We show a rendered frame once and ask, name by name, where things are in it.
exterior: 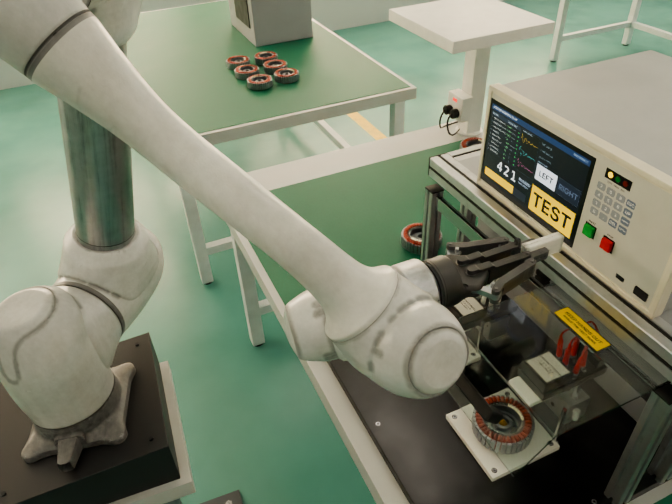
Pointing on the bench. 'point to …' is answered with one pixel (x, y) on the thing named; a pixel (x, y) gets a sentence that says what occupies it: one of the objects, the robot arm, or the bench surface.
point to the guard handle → (478, 400)
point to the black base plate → (360, 397)
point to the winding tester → (524, 105)
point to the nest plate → (485, 447)
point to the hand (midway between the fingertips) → (541, 247)
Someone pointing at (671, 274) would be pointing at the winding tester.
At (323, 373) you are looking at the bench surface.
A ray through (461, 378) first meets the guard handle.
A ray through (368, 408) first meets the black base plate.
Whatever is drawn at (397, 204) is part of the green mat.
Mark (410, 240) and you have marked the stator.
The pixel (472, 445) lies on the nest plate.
